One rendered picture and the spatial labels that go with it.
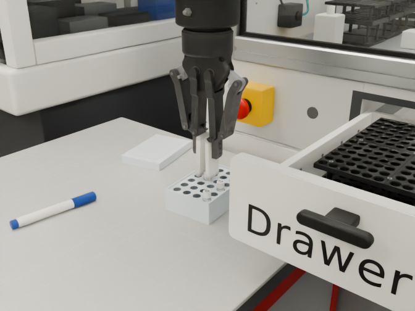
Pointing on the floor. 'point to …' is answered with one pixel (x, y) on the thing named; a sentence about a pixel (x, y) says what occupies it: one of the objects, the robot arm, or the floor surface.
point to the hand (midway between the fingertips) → (207, 155)
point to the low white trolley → (129, 237)
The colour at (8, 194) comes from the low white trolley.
